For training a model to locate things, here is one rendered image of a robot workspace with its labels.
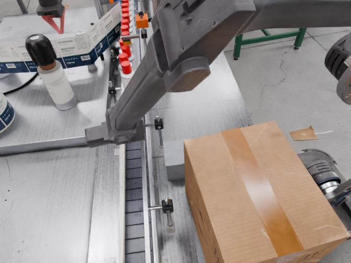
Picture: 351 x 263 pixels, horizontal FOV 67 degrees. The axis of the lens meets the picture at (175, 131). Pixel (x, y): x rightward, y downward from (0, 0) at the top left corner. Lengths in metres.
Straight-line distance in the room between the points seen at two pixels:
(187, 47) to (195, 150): 0.37
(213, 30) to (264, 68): 2.55
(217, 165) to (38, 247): 0.59
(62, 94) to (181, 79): 0.84
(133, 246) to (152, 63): 0.55
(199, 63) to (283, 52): 2.79
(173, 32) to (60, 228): 0.74
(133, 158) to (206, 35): 0.69
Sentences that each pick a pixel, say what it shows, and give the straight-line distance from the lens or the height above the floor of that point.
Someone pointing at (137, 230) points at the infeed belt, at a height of 0.88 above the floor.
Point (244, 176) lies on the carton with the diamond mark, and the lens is 0.60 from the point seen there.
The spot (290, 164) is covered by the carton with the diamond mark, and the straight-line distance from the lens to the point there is 0.65.
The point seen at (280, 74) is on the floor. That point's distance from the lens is 2.79.
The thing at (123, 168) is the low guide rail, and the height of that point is 0.91.
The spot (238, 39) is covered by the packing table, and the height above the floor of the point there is 0.23.
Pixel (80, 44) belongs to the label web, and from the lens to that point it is 1.26.
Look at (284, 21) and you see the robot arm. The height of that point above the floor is 1.47.
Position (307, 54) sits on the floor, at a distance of 3.15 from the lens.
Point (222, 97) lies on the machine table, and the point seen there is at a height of 0.83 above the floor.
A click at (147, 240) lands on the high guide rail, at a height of 0.96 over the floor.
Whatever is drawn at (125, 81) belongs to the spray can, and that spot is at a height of 1.03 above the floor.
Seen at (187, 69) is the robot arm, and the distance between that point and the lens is 0.32.
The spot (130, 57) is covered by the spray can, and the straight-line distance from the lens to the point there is 1.07.
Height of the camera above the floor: 1.63
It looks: 50 degrees down
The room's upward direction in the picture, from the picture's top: 4 degrees counter-clockwise
